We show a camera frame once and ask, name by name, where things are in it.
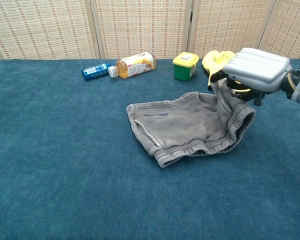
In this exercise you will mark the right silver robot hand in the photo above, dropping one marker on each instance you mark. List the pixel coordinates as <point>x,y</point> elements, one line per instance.
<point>257,68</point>

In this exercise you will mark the grey shorts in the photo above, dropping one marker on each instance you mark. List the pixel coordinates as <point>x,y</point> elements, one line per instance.
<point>180,127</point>

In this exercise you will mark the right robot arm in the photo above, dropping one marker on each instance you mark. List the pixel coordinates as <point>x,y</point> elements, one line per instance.
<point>298,85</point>

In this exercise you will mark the small black clip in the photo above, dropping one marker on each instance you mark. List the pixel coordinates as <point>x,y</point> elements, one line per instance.
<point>258,100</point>

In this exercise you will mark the yellow glove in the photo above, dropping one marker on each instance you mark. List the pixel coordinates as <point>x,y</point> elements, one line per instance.
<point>216,60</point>

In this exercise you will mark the green tub with yellow lid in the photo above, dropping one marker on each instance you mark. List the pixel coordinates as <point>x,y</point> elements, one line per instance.
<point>185,67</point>

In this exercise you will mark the woven folding screen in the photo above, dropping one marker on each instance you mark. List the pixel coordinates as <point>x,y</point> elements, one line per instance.
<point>145,27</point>

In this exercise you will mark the tea bottle with white cap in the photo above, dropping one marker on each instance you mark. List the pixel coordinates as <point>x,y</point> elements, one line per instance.
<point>136,65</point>

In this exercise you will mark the blue drink can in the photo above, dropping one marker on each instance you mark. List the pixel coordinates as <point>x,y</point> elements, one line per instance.
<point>95,71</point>

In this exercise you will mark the blue carpet surface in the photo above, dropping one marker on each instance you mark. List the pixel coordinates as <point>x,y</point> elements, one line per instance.
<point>65,162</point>

